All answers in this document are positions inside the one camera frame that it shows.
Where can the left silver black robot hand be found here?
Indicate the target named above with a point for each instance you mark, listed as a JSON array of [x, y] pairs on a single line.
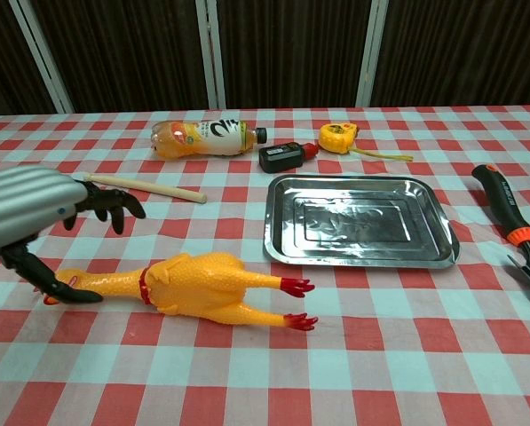
[[20, 199]]

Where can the orange rubber toy chicken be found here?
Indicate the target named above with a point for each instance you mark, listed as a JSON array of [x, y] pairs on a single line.
[[193, 284]]

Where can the rectangular metal tray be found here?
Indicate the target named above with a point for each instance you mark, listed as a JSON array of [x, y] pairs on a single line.
[[358, 222]]

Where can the wooden stick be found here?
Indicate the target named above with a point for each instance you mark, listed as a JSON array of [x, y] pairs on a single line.
[[158, 187]]

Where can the orange drink plastic bottle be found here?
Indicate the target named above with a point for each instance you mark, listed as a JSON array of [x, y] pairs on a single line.
[[211, 137]]

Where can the black ink bottle red cap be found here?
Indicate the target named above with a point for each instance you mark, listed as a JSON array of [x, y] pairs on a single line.
[[280, 157]]

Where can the red white checkered tablecloth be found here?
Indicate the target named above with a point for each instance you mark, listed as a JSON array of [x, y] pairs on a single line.
[[264, 368]]

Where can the yellow tape measure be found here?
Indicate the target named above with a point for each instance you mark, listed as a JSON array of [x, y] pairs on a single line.
[[337, 137]]

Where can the black spatula red button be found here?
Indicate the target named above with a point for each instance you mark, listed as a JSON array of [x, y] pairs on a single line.
[[506, 204]]

